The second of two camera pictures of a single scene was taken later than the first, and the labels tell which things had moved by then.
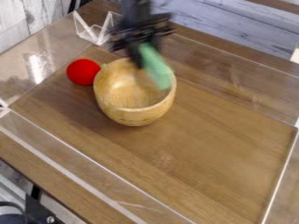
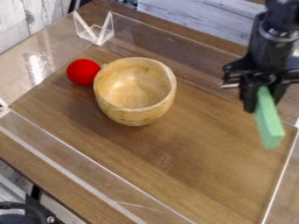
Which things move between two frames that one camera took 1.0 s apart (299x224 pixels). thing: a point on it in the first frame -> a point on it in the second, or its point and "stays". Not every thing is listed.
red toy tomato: [81, 71] stays
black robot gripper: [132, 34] -> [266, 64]
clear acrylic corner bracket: [94, 32] stays
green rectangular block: [157, 66] -> [269, 124]
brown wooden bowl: [126, 94] stays
